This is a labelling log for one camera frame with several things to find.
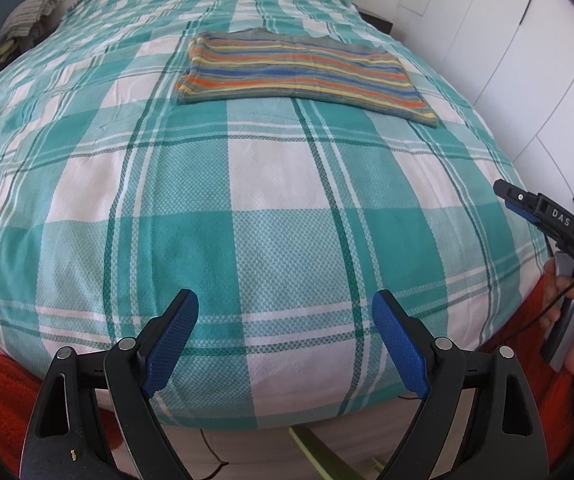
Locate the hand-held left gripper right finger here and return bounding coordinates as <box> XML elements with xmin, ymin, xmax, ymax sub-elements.
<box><xmin>371</xmin><ymin>289</ymin><xmax>552</xmax><ymax>480</ymax></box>

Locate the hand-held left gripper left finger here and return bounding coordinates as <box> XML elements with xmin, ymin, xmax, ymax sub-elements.
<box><xmin>19</xmin><ymin>288</ymin><xmax>200</xmax><ymax>480</ymax></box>

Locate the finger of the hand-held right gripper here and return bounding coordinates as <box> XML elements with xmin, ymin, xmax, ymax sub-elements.
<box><xmin>493</xmin><ymin>179</ymin><xmax>542</xmax><ymax>223</ymax></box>

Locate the striped knit sweater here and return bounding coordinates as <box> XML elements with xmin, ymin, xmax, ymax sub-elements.
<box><xmin>174</xmin><ymin>30</ymin><xmax>440</xmax><ymax>128</ymax></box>

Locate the white wardrobe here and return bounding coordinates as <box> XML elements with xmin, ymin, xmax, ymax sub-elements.
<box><xmin>392</xmin><ymin>0</ymin><xmax>574</xmax><ymax>206</ymax></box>

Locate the teal plaid bedspread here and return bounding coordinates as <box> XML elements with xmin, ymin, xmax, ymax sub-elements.
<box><xmin>0</xmin><ymin>0</ymin><xmax>550</xmax><ymax>431</ymax></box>

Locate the dark nightstand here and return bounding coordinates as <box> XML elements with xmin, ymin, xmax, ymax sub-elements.
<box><xmin>357</xmin><ymin>9</ymin><xmax>396</xmax><ymax>36</ymax></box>

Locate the grey striped pillow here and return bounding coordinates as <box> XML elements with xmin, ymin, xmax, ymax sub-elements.
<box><xmin>0</xmin><ymin>0</ymin><xmax>64</xmax><ymax>55</ymax></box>

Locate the green wooden frame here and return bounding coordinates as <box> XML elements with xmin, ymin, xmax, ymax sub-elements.
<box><xmin>288</xmin><ymin>424</ymin><xmax>388</xmax><ymax>480</ymax></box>

